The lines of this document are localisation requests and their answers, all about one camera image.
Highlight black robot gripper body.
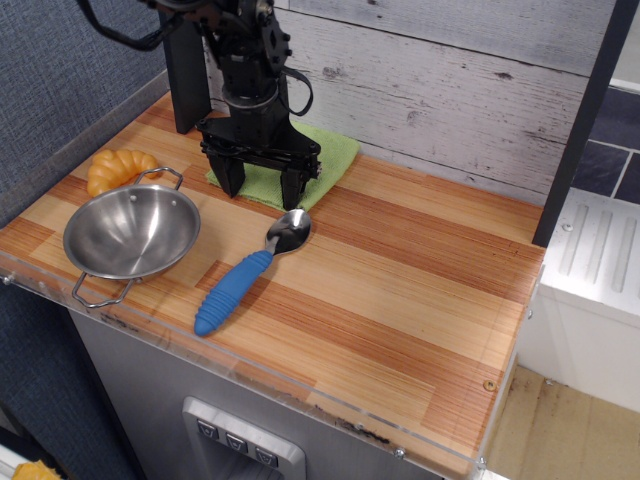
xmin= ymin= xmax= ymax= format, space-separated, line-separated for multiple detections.
xmin=196 ymin=101 xmax=321 ymax=179

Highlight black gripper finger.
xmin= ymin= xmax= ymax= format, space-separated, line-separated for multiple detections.
xmin=208 ymin=154 xmax=245 ymax=198
xmin=280 ymin=169 xmax=310 ymax=211

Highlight green cloth napkin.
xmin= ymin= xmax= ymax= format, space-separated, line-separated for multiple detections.
xmin=238 ymin=122 xmax=360 ymax=211

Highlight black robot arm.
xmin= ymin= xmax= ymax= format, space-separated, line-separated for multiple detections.
xmin=150 ymin=1 xmax=321 ymax=210

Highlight orange plastic croissant toy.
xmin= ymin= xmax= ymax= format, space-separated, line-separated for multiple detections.
xmin=87 ymin=149 xmax=159 ymax=197

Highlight clear acrylic table edge guard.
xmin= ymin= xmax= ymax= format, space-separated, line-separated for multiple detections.
xmin=1 ymin=252 xmax=491 ymax=479

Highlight grey toy fridge cabinet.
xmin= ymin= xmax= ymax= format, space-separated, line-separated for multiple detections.
xmin=67 ymin=307 xmax=511 ymax=480

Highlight silver dispenser button panel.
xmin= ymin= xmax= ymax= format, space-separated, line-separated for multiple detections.
xmin=182 ymin=396 xmax=307 ymax=479

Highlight white toy sink unit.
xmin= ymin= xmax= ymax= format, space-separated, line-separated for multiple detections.
xmin=517 ymin=189 xmax=639 ymax=411

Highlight yellow toy on floor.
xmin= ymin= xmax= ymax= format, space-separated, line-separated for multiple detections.
xmin=11 ymin=461 xmax=61 ymax=480

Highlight blue handled metal spoon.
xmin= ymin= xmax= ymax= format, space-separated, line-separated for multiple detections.
xmin=194 ymin=209 xmax=312 ymax=336

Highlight dark left frame post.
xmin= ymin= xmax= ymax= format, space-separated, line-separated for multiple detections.
xmin=163 ymin=21 xmax=211 ymax=134

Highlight dark frame post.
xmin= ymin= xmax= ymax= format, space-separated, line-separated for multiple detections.
xmin=163 ymin=21 xmax=211 ymax=134
xmin=532 ymin=0 xmax=639 ymax=248

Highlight stainless steel bowl with handles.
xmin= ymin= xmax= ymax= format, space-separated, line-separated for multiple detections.
xmin=63 ymin=167 xmax=201 ymax=309

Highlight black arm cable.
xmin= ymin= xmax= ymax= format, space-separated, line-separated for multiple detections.
xmin=74 ymin=0 xmax=176 ymax=53

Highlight dark right frame post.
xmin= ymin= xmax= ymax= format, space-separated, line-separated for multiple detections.
xmin=532 ymin=0 xmax=639 ymax=248

